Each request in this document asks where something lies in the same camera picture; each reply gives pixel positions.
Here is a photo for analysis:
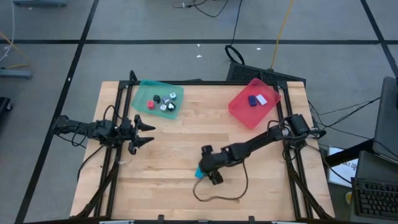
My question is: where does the grey floor rail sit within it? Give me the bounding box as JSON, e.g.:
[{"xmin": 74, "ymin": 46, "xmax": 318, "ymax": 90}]
[
  {"xmin": 12, "ymin": 0, "xmax": 68, "ymax": 7},
  {"xmin": 0, "ymin": 68, "xmax": 32, "ymax": 79}
]

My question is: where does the black mesh computer case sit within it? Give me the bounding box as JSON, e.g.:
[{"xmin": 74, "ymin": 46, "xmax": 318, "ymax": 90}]
[{"xmin": 226, "ymin": 61, "xmax": 307, "ymax": 86}]

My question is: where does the yellow cable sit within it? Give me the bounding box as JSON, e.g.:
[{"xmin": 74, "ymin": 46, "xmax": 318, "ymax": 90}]
[{"xmin": 269, "ymin": 0, "xmax": 295, "ymax": 70}]

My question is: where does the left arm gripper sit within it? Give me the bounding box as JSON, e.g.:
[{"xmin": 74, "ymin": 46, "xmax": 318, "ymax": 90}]
[{"xmin": 119, "ymin": 114, "xmax": 156, "ymax": 156}]

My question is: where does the white floor cable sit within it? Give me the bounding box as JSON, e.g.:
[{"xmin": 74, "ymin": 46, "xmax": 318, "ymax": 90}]
[{"xmin": 0, "ymin": 0, "xmax": 16, "ymax": 63}]

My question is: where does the white printed sheet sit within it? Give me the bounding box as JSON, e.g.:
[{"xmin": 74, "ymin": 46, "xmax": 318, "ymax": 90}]
[{"xmin": 326, "ymin": 146, "xmax": 358, "ymax": 188}]

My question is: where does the green translucent plastic bin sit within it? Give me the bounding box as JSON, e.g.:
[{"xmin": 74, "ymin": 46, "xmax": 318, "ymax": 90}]
[{"xmin": 131, "ymin": 79, "xmax": 185, "ymax": 121}]

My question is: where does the black desk beam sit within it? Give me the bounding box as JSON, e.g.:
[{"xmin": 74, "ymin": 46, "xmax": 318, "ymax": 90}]
[{"xmin": 325, "ymin": 138, "xmax": 374, "ymax": 167}]

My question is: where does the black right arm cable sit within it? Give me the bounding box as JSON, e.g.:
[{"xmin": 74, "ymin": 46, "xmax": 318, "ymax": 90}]
[{"xmin": 192, "ymin": 158, "xmax": 250, "ymax": 202}]

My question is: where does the red translucent plastic bin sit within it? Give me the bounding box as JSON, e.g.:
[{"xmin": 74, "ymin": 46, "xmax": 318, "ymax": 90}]
[{"xmin": 228, "ymin": 77, "xmax": 282, "ymax": 130}]

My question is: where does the black aluminium rig frame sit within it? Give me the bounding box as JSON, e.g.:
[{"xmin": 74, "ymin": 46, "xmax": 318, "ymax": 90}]
[{"xmin": 70, "ymin": 70, "xmax": 335, "ymax": 224}]

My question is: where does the black floor cable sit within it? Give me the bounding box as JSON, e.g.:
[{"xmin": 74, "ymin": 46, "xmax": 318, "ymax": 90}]
[
  {"xmin": 174, "ymin": 0, "xmax": 231, "ymax": 18},
  {"xmin": 224, "ymin": 0, "xmax": 246, "ymax": 65}
]

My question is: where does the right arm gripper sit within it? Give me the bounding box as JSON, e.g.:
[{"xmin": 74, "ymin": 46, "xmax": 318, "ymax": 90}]
[{"xmin": 198, "ymin": 144, "xmax": 233, "ymax": 186}]

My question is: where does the black keyboard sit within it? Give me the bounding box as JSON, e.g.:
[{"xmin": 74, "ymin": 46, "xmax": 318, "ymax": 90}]
[{"xmin": 351, "ymin": 177, "xmax": 398, "ymax": 220}]

